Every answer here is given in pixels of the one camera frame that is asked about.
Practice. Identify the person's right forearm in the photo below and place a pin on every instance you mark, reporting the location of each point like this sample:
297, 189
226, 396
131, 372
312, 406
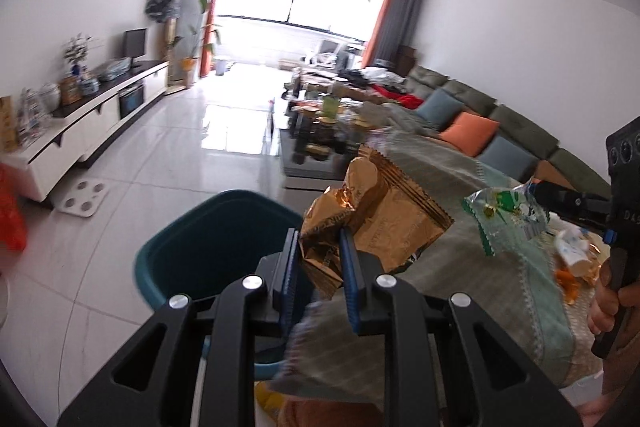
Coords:
622, 372

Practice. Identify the blue-grey pillow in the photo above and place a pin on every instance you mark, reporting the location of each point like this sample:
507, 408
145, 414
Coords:
440, 109
507, 157

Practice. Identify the white tv cabinet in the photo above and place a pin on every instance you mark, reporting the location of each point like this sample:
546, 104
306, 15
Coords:
90, 127

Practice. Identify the cluttered coffee table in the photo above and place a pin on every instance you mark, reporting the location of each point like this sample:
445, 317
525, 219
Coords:
320, 132

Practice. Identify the blue white bowl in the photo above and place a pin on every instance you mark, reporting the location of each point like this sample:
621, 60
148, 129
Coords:
89, 84

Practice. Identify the tall green houseplant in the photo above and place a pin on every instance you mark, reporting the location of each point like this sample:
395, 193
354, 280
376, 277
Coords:
207, 32

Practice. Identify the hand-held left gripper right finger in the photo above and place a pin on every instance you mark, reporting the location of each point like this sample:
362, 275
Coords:
351, 287

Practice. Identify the pile of clothes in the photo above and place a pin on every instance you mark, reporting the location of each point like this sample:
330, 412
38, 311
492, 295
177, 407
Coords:
385, 84

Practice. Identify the yellow box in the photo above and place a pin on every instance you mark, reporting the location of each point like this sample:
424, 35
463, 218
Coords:
7, 124

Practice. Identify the orange grey curtain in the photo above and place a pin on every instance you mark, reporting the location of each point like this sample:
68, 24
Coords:
395, 22

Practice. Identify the gold foil snack wrapper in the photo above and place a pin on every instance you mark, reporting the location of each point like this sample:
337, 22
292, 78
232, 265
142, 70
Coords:
395, 217

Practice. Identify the brown cushion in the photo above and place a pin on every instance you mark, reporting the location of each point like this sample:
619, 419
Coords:
550, 174

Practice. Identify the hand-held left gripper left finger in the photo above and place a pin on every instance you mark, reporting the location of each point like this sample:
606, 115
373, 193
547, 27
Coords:
291, 277

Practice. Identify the teal trash bin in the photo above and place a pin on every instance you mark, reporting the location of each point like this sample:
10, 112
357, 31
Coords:
210, 242

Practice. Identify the white bathroom scale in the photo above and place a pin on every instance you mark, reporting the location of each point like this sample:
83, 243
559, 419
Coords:
82, 199

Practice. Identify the person's right hand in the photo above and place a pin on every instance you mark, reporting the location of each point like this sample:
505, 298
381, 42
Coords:
600, 312

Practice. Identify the brown cardboard box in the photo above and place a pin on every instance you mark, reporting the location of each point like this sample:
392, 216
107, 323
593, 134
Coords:
407, 57

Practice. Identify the orange snack wrapper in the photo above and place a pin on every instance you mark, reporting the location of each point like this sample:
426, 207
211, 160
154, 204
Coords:
567, 286

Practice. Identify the green white snack wrapper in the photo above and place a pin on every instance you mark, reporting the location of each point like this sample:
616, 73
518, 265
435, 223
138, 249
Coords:
505, 212

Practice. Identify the flower vase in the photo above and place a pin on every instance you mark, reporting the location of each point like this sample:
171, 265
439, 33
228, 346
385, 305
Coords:
77, 54

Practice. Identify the black monitor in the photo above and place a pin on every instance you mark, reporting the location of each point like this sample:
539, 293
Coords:
135, 44

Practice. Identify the covered standing fan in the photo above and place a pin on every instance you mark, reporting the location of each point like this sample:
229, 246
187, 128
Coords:
162, 4

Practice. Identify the green sofa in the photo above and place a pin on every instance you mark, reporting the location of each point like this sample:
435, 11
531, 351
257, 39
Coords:
520, 127

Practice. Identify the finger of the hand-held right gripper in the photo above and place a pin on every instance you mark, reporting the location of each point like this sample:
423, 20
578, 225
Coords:
585, 217
570, 194

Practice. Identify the white ceramic jar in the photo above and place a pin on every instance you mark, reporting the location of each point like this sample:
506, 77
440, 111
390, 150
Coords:
49, 96

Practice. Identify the wooden stand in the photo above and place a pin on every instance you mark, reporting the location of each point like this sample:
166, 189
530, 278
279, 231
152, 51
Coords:
175, 52

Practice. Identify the small white waste bin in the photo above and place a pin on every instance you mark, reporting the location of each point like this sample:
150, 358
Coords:
221, 67

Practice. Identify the white chair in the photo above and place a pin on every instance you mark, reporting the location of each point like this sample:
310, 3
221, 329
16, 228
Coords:
325, 54

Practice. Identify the clear plastic bag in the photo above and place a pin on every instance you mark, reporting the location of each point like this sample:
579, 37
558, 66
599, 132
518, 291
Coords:
34, 114

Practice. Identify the orange pillow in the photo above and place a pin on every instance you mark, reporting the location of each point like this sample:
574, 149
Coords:
470, 134

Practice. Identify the patterned blanket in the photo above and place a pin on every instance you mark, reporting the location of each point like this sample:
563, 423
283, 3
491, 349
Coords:
475, 307

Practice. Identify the white printed packet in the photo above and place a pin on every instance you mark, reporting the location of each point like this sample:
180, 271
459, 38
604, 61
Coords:
575, 249

